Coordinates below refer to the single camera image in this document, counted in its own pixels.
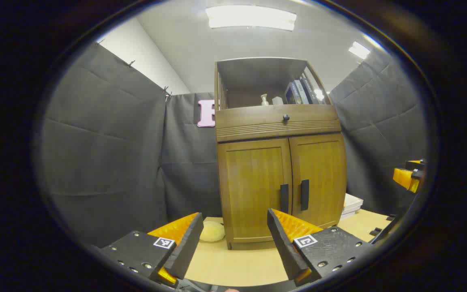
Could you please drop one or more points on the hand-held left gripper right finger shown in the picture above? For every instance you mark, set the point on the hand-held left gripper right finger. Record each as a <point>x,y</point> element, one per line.
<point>284,247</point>

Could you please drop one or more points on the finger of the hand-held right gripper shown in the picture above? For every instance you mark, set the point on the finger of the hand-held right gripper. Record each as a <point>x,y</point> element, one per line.
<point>405,178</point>

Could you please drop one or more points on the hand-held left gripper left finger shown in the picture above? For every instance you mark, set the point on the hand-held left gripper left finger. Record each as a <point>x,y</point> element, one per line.
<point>187,247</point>

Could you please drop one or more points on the wooden cabinet door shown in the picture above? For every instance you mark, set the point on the wooden cabinet door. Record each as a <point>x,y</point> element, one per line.
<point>322,174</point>
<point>251,186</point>

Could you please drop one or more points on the wooden double-door shoe cabinet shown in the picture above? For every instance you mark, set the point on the wooden double-door shoe cabinet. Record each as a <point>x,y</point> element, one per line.
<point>278,129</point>

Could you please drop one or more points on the yellow round sponge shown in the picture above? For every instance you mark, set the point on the yellow round sponge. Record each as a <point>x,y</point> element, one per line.
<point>212,232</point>

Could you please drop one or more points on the white stack of books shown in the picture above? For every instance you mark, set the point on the white stack of books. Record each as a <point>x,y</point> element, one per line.
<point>352,203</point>

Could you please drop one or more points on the wooden drawer with black knob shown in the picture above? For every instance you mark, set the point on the wooden drawer with black knob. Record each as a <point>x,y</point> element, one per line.
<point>258,119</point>

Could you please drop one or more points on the small ceiling light panel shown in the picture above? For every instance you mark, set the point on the small ceiling light panel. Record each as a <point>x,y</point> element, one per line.
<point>359,50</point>

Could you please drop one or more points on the small white box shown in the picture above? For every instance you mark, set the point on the small white box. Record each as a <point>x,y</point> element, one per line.
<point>277,101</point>

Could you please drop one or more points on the large ceiling light panel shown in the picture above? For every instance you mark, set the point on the large ceiling light panel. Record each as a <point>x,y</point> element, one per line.
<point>251,18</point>

